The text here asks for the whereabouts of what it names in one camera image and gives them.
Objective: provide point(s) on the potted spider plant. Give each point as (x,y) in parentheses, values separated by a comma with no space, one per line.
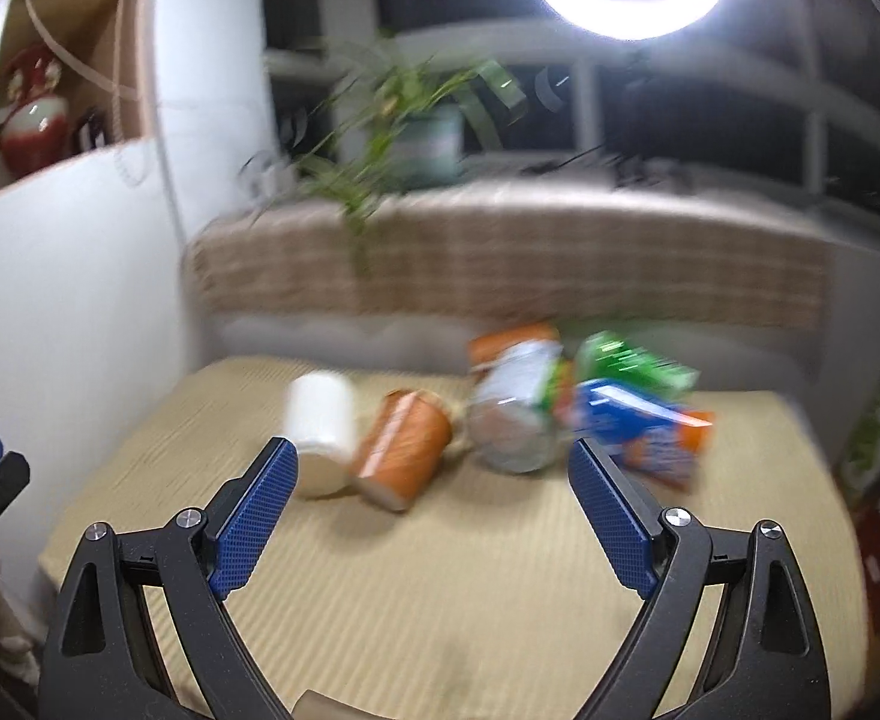
(397,124)

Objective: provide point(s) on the clear cup with colourful label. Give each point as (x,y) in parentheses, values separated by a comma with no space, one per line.
(509,417)

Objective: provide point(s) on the wooden wall shelf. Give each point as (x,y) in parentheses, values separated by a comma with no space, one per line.
(100,46)

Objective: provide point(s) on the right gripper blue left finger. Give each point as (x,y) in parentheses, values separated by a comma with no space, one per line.
(102,658)

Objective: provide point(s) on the orange cup at back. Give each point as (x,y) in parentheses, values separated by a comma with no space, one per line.
(483,352)

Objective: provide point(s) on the red white ceramic vase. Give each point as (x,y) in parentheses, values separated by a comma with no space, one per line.
(35,131)

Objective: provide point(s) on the brown plaid blanket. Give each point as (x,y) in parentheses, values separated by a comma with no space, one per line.
(524,250)

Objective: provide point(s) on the white plastic cup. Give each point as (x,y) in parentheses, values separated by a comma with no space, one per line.
(319,421)

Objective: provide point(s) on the blue orange Arctic Ocean cup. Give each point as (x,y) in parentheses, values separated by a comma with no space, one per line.
(641,433)

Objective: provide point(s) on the green patterned cup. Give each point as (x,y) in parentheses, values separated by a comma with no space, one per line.
(606,355)

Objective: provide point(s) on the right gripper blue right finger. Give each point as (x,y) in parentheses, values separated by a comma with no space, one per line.
(765,657)

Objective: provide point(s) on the orange paper cup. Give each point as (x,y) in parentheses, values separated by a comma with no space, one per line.
(403,449)

